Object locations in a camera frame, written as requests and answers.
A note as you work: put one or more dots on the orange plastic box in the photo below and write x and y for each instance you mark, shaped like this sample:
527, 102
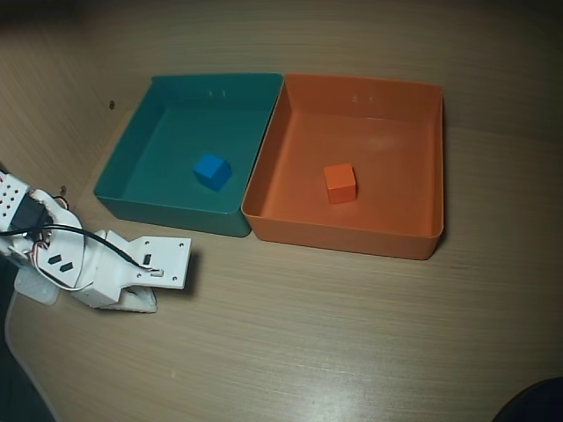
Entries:
387, 145

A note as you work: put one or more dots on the teal plastic box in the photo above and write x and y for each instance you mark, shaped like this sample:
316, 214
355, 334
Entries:
145, 149

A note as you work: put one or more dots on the black round object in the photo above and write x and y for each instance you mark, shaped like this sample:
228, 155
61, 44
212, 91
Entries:
536, 404

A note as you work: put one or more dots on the translucent white arm base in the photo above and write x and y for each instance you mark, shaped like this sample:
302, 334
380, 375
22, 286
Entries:
37, 292

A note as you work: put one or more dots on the blue cube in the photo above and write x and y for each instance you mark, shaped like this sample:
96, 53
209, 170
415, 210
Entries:
211, 171

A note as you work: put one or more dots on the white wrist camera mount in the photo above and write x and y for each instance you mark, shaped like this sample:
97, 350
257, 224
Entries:
167, 259

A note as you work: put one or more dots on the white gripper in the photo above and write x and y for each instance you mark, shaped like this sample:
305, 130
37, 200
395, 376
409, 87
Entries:
142, 300

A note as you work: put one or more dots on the orange cube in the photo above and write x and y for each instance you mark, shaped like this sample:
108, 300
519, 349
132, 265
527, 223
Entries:
339, 182

